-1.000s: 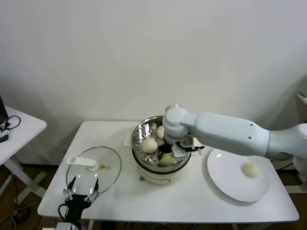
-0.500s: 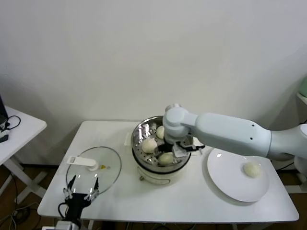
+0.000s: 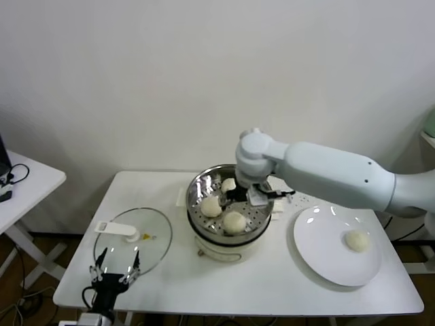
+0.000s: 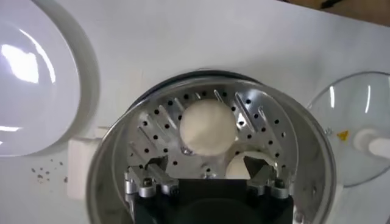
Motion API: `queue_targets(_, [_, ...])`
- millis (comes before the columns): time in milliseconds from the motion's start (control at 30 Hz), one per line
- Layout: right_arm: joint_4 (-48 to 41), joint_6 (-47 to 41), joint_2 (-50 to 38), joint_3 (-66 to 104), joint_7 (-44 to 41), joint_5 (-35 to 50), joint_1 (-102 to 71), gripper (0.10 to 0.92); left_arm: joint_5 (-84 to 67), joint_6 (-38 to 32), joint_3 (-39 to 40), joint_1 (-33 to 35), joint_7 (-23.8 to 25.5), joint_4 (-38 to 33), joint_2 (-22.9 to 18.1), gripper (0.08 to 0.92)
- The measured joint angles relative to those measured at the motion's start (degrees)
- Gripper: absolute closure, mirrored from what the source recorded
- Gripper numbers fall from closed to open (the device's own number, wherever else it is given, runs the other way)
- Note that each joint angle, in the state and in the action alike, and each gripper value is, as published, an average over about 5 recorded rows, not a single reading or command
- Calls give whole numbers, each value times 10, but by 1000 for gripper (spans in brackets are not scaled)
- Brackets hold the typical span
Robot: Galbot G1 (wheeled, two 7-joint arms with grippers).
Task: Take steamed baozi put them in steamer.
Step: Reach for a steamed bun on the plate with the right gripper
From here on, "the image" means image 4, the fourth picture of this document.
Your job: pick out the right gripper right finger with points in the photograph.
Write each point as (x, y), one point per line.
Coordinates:
(262, 172)

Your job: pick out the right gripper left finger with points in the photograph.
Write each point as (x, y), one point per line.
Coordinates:
(146, 178)

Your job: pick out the white steamed baozi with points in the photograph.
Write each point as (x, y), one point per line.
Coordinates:
(208, 126)
(236, 170)

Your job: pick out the perforated stainless steamer basket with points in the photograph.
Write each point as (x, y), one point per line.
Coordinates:
(265, 121)

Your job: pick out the cream electric cooking pot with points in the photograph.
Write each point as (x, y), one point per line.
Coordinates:
(82, 164)

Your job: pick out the white oval plate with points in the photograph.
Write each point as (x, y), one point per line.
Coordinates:
(45, 106)

